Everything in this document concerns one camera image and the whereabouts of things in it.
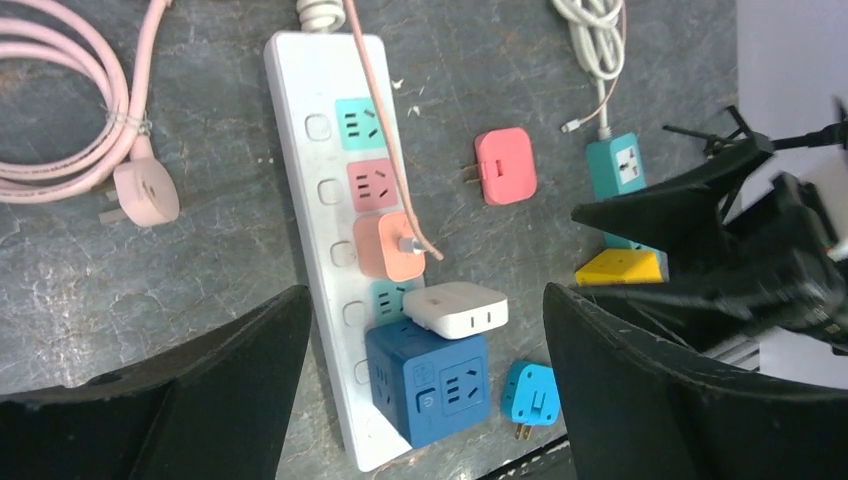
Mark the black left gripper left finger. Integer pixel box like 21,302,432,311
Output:
1,285,312,479

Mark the white power strip cable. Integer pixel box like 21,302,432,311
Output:
551,0,627,142

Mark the blue plug adapter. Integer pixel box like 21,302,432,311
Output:
501,360,561,440

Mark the yellow cube socket adapter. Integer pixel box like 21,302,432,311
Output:
575,249,664,286

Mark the dark blue cube socket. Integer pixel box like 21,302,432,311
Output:
365,319,492,449

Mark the teal power strip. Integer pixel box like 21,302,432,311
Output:
586,132,665,280

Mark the white long power strip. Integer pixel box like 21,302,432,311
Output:
264,31,409,472

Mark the black microphone tripod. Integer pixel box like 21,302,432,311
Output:
662,98,847,159

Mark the pink lightning charging cable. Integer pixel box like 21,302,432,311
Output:
341,0,445,262

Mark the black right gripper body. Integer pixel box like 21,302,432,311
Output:
671,173,847,355

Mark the pink round plug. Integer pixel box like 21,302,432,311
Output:
99,135,180,227

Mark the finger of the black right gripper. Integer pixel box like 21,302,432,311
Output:
571,135,775,255
576,282,756,352

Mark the white plug adapter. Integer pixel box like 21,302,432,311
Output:
402,281,509,340

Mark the pink coiled power cable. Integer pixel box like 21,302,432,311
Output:
0,0,175,205

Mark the orange usb charger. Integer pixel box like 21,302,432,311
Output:
353,211,426,282

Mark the pink plug adapter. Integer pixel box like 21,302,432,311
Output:
465,127,537,206

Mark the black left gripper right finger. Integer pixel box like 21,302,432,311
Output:
543,283,847,479

